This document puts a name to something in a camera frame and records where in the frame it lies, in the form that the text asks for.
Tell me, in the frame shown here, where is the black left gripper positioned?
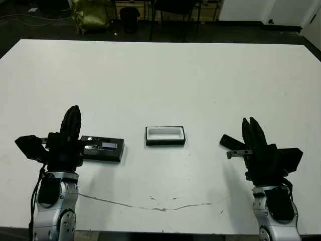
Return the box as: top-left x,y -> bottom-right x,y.
37,105 -> 84,173

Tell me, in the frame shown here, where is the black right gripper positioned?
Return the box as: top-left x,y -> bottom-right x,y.
226,116 -> 288,187

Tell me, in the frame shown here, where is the slim black camera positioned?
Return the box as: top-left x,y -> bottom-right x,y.
219,134 -> 245,153

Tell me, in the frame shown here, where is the black printed box lid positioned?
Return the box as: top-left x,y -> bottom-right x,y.
80,135 -> 125,164

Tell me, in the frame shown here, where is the black box base white insert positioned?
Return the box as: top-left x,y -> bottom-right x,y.
145,125 -> 187,147

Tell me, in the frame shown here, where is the yellow plastic bag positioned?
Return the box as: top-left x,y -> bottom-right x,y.
71,0 -> 111,35

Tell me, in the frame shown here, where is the black waste bin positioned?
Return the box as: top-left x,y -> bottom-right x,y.
119,7 -> 141,35

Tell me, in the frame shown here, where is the black mesh office chair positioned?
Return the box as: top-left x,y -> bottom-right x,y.
149,0 -> 205,42

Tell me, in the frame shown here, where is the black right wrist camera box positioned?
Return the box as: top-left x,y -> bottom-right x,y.
275,147 -> 303,174

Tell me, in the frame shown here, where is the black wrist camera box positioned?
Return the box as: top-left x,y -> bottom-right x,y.
275,147 -> 303,174
14,135 -> 50,164

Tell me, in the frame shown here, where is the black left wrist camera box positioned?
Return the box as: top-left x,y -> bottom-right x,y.
14,135 -> 50,164

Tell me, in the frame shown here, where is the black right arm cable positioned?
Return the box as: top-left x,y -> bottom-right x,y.
280,177 -> 299,221

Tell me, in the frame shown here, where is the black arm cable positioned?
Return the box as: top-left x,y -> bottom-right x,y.
280,177 -> 299,221
28,163 -> 49,235

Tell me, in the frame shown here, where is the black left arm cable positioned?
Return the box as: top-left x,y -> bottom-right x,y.
28,163 -> 49,235

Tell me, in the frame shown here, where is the pale floor cable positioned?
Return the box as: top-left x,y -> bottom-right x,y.
0,12 -> 75,27

